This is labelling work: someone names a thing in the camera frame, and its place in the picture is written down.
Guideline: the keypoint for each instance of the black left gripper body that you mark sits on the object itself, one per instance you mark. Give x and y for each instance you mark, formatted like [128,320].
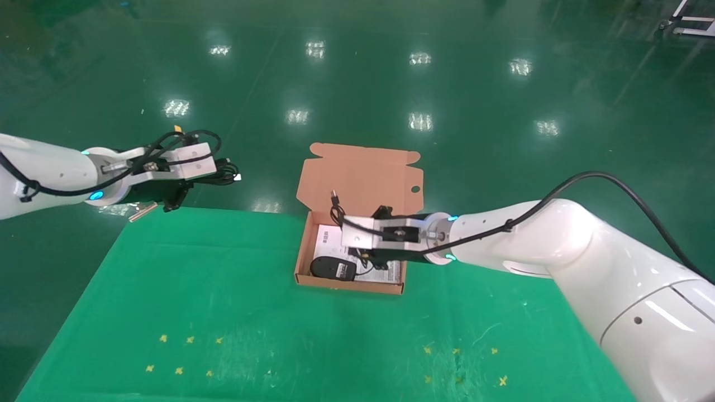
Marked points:
[151,192]

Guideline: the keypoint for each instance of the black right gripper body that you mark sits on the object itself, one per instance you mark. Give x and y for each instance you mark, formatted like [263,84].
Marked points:
[408,256]

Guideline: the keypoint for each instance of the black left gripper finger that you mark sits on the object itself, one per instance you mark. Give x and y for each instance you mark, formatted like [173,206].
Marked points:
[172,201]

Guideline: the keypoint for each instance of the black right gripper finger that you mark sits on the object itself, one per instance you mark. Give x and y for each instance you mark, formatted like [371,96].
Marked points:
[375,261]
[382,212]

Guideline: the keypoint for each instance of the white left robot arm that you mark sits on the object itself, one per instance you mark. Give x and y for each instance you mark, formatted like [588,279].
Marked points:
[44,167]

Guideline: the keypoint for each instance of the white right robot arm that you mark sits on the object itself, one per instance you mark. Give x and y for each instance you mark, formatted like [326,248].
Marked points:
[558,240]

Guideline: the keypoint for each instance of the brown cardboard box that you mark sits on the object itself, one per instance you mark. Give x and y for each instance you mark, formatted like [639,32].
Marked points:
[357,178]

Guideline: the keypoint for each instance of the metal table cloth clamp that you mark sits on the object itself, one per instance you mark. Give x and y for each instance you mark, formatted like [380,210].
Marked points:
[142,211]

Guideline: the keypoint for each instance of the white printed instruction sheet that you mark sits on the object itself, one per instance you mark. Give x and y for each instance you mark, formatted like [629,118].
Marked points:
[327,240]

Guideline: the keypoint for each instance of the green table cloth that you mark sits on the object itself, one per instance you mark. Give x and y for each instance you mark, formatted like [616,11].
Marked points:
[251,312]

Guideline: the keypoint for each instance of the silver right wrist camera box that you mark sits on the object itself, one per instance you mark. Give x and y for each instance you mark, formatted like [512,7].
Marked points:
[357,237]

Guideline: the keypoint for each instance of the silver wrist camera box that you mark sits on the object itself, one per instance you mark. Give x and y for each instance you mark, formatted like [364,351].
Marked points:
[357,237]
[195,159]

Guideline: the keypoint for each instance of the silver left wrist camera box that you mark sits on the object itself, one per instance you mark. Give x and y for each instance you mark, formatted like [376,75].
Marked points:
[195,159]

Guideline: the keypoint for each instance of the white metal cart frame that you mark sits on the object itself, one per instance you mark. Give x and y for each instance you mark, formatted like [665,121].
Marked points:
[690,19]

